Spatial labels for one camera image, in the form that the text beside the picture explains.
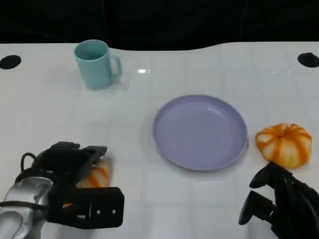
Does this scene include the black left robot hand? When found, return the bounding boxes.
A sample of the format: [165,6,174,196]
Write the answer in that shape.
[32,141,108,189]

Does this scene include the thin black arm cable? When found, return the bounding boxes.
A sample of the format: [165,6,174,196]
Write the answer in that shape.
[0,200,49,211]

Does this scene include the pale green mug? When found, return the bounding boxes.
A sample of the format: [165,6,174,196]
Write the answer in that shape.
[73,39,123,90]

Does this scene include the lilac plate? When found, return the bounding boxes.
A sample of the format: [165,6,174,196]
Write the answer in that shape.
[152,94,249,172]

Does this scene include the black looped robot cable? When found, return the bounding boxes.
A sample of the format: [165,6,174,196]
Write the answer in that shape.
[14,152,54,184]

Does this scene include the orange white toy bread roll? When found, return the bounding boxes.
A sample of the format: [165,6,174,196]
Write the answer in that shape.
[255,122,313,170]
[76,158,111,189]

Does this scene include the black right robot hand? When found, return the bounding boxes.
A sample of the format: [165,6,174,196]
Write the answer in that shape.
[238,163,319,239]

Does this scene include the black table grommet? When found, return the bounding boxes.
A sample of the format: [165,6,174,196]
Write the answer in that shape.
[0,55,22,70]
[297,52,319,68]

